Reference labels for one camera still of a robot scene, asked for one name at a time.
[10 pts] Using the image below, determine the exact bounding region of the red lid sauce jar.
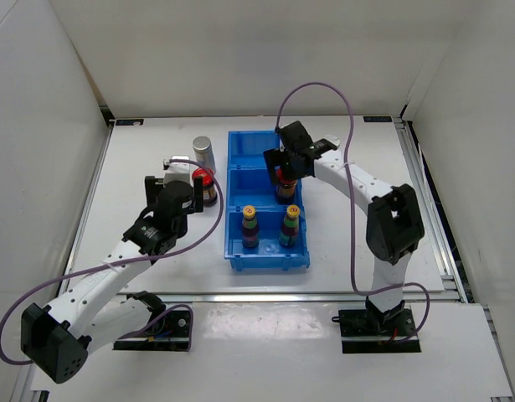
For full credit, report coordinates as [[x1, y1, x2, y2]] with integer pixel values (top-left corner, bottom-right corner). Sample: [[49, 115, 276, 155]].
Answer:
[[276, 168, 297, 204], [192, 167, 218, 207]]

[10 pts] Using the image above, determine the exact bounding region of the yellow cap sauce bottle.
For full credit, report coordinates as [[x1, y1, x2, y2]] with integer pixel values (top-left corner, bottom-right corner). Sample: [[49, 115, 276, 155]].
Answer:
[[241, 205, 259, 248], [279, 204, 301, 247]]

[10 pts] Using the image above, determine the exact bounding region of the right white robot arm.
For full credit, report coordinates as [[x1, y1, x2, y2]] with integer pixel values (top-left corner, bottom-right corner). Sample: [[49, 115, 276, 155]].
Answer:
[[264, 121, 425, 335]]

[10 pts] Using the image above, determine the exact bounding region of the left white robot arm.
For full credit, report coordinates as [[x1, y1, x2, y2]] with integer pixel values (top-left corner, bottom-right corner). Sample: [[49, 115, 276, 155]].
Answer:
[[21, 178, 203, 384]]

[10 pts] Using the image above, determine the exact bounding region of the blue plastic divided bin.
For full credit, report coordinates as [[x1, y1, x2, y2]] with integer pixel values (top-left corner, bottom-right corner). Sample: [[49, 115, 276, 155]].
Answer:
[[224, 131, 310, 271]]

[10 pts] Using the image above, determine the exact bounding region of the left silver cap shaker bottle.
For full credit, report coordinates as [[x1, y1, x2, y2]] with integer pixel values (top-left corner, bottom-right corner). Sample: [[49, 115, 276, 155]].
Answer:
[[193, 136, 216, 174]]

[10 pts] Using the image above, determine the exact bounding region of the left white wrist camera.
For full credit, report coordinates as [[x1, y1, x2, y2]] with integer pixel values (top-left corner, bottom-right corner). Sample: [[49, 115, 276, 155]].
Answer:
[[162, 155, 190, 186]]

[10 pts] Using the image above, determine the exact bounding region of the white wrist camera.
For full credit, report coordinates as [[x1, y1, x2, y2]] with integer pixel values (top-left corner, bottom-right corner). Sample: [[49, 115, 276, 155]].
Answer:
[[322, 135, 341, 151], [162, 155, 190, 186]]

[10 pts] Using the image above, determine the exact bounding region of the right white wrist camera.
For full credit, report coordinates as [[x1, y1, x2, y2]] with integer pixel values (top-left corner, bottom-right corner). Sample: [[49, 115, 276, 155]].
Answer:
[[322, 135, 341, 151]]

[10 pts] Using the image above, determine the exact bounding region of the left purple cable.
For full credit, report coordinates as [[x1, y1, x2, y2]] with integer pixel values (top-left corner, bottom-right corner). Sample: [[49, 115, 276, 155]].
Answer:
[[0, 157, 224, 366]]

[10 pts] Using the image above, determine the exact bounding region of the purple cable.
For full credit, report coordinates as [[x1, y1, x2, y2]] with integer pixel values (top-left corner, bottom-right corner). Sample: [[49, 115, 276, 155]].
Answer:
[[0, 157, 224, 366], [275, 81, 430, 345]]

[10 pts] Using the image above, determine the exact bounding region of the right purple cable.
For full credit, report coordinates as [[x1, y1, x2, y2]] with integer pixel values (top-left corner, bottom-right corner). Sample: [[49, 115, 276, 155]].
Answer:
[[275, 81, 430, 345]]

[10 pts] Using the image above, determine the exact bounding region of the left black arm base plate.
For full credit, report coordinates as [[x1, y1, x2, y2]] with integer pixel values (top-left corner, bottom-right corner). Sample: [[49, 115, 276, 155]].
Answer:
[[112, 291, 193, 352]]

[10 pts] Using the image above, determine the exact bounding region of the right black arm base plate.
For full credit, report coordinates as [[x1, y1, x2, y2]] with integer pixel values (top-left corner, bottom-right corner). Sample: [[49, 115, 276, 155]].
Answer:
[[332, 308, 421, 354]]

